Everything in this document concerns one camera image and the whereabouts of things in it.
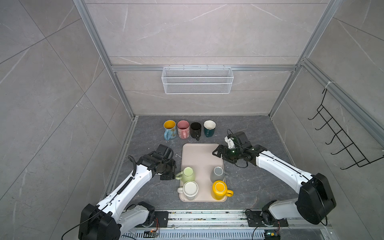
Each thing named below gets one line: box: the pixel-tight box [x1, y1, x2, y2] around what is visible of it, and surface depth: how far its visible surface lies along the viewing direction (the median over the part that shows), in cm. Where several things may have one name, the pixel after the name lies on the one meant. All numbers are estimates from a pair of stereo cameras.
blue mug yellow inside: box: [163, 119, 177, 141], surface depth 102 cm
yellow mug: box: [211, 180, 234, 201], surface depth 76 cm
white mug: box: [177, 180, 199, 201], surface depth 78 cm
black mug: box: [190, 122, 202, 141], surface depth 103 cm
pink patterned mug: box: [177, 119, 190, 139], surface depth 102 cm
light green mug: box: [175, 167, 195, 185], surface depth 81 cm
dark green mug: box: [203, 119, 217, 138], surface depth 103 cm
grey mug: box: [210, 166, 225, 183], surface depth 81 cm
